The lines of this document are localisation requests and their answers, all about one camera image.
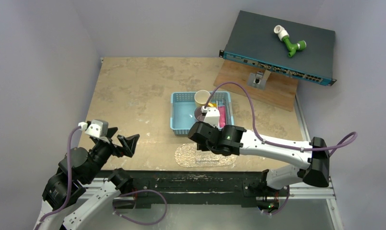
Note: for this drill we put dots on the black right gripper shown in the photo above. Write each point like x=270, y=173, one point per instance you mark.
x=198, y=134

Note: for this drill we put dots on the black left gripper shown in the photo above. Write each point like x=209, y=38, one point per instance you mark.
x=128, y=143

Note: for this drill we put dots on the clear textured square dish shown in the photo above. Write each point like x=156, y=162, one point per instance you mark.
x=206, y=161

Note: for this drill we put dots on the purple mug black handle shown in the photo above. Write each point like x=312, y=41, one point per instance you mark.
x=199, y=114

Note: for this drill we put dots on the textured clear oval tray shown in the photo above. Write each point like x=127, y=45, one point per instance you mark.
x=185, y=155

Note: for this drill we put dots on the yellow mug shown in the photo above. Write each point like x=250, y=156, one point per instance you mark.
x=201, y=97

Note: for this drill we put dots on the light blue perforated basket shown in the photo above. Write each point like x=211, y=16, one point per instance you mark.
x=183, y=107

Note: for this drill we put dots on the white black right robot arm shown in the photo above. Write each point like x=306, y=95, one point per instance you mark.
x=303, y=165

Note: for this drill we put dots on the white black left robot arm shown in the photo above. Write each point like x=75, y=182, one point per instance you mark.
x=77, y=168

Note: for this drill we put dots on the pink toothpaste tube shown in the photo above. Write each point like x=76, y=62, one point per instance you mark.
x=222, y=120

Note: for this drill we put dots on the wooden board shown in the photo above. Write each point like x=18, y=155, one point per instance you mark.
x=280, y=90

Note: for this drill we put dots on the green white pipe fitting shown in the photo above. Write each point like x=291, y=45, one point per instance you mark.
x=284, y=37

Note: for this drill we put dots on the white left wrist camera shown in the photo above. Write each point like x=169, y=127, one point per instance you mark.
x=96, y=129

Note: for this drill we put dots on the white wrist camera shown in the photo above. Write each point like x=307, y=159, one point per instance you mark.
x=211, y=116
x=96, y=129

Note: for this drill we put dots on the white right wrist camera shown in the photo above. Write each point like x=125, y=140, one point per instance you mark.
x=211, y=116

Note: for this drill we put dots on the black metal base frame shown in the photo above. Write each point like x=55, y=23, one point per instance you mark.
x=146, y=188

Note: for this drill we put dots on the grey metal camera mount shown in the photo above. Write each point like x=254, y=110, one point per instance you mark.
x=259, y=79

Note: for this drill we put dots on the dark grey network switch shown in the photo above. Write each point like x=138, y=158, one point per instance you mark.
x=252, y=42

